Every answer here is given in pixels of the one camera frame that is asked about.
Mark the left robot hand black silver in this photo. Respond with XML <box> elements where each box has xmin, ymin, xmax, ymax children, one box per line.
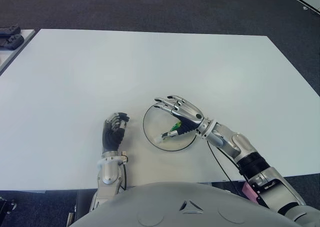
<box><xmin>101</xmin><ymin>111</ymin><xmax>131</xmax><ymax>153</ymax></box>

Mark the right robot hand black silver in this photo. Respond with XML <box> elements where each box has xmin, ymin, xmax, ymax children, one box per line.
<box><xmin>154</xmin><ymin>95</ymin><xmax>204</xmax><ymax>142</ymax></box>

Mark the green toothpaste tube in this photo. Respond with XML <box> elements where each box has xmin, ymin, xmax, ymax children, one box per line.
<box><xmin>156</xmin><ymin>120</ymin><xmax>183</xmax><ymax>143</ymax></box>

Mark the white plate black rim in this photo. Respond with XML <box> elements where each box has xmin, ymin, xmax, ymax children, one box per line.
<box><xmin>142</xmin><ymin>101</ymin><xmax>198</xmax><ymax>153</ymax></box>

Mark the black table leg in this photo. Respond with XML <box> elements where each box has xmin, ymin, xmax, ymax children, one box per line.
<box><xmin>74</xmin><ymin>189</ymin><xmax>95</xmax><ymax>220</ymax></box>

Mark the grey robot torso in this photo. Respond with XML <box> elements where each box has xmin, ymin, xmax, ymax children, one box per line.
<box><xmin>72</xmin><ymin>181</ymin><xmax>305</xmax><ymax>227</ymax></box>

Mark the pink cardboard box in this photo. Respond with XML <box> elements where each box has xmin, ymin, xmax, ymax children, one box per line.
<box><xmin>241</xmin><ymin>183</ymin><xmax>260</xmax><ymax>203</ymax></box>

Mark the black floor equipment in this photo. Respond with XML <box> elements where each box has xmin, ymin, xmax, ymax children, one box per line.
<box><xmin>0</xmin><ymin>196</ymin><xmax>17</xmax><ymax>215</ymax></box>

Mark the black game controller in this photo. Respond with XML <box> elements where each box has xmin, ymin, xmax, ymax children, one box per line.
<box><xmin>0</xmin><ymin>34</ymin><xmax>25</xmax><ymax>50</ymax></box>
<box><xmin>0</xmin><ymin>24</ymin><xmax>21</xmax><ymax>36</ymax></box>

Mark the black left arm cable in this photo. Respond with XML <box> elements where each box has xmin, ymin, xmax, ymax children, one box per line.
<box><xmin>119</xmin><ymin>159</ymin><xmax>129</xmax><ymax>190</ymax></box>

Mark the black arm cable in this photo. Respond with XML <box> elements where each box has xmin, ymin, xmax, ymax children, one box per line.
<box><xmin>206</xmin><ymin>139</ymin><xmax>247</xmax><ymax>195</ymax></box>
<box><xmin>119</xmin><ymin>159</ymin><xmax>129</xmax><ymax>190</ymax></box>

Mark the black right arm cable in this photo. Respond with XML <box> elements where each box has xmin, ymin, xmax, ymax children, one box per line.
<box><xmin>206</xmin><ymin>139</ymin><xmax>247</xmax><ymax>195</ymax></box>

